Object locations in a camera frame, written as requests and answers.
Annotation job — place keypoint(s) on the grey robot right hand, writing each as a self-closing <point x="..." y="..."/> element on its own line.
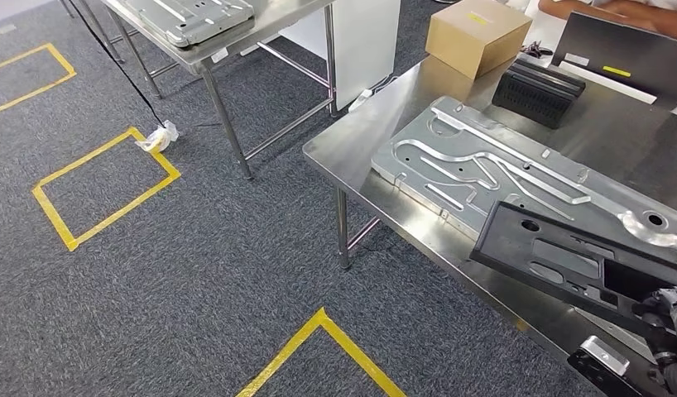
<point x="667" y="323"/>

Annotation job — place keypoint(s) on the black part with holes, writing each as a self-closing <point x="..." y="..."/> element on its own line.
<point x="536" y="246"/>

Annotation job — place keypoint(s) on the person's left forearm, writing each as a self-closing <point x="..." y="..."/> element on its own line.
<point x="667" y="24"/>

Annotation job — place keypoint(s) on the person's right forearm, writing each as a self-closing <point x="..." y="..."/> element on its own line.
<point x="580" y="11"/>

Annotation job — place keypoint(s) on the stainless steel workbench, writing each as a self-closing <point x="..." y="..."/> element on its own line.
<point x="360" y="142"/>

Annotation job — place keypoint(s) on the silver stamped metal panel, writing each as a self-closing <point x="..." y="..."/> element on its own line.
<point x="481" y="164"/>
<point x="196" y="16"/>

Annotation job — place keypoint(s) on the black ribbed plastic block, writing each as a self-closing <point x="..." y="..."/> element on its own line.
<point x="536" y="93"/>

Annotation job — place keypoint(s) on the black laptop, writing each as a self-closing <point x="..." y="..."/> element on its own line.
<point x="618" y="49"/>

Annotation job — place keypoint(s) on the brown cardboard box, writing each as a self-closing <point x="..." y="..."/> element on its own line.
<point x="470" y="44"/>

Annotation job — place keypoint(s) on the yellow floor tape square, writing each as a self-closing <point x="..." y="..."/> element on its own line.
<point x="320" y="319"/>
<point x="20" y="56"/>
<point x="124" y="210"/>

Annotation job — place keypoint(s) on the white power strip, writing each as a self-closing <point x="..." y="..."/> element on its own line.
<point x="360" y="100"/>

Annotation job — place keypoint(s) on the white board panel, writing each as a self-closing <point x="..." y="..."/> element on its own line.
<point x="366" y="44"/>

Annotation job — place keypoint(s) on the stainless steel table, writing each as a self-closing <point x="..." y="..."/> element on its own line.
<point x="272" y="22"/>

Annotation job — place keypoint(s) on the crumpled clear plastic wad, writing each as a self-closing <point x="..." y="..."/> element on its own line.
<point x="157" y="138"/>

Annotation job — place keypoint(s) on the grey floor tape strip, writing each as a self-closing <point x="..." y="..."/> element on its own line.
<point x="3" y="30"/>

